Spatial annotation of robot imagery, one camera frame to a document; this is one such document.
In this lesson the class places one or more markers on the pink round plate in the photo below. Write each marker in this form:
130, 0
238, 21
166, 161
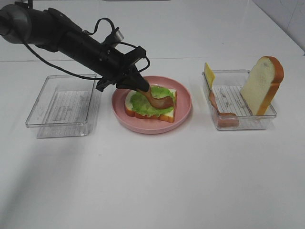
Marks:
154, 126

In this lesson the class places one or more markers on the right clear plastic tray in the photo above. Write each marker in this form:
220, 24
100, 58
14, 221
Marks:
226, 88

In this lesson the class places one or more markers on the clear plastic tray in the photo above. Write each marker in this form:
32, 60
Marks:
226, 88
66, 106

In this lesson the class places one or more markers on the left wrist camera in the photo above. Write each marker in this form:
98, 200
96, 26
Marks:
114, 38

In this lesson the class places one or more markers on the green lettuce leaf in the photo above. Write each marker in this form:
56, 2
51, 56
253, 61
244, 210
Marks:
143, 105

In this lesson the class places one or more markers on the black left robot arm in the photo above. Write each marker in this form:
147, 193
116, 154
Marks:
53, 31

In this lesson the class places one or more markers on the bread slice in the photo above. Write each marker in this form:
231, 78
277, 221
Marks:
166, 117
262, 84

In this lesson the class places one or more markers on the bacon strip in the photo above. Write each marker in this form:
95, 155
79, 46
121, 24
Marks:
222, 119
159, 103

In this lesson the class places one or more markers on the yellow cheese slice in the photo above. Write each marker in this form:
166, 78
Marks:
209, 75

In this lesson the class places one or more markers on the left clear plastic tray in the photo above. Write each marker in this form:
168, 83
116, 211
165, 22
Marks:
66, 106

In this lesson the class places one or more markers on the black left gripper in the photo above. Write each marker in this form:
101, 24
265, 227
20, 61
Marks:
118, 68

